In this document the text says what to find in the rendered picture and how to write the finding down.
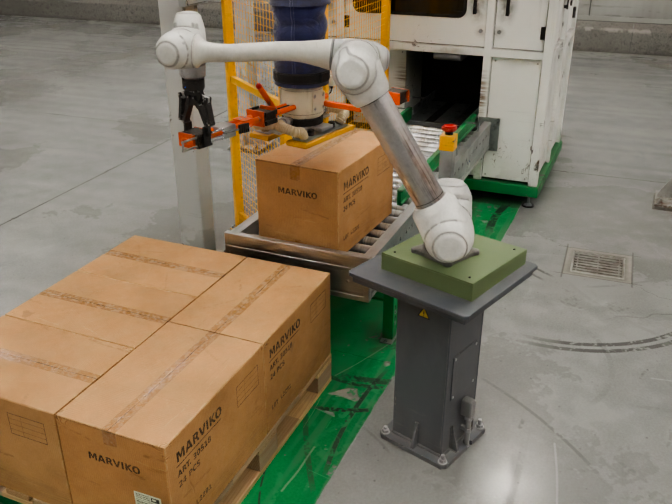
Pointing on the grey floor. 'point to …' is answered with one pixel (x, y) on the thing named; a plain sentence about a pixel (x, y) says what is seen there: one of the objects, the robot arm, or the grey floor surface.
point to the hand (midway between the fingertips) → (197, 136)
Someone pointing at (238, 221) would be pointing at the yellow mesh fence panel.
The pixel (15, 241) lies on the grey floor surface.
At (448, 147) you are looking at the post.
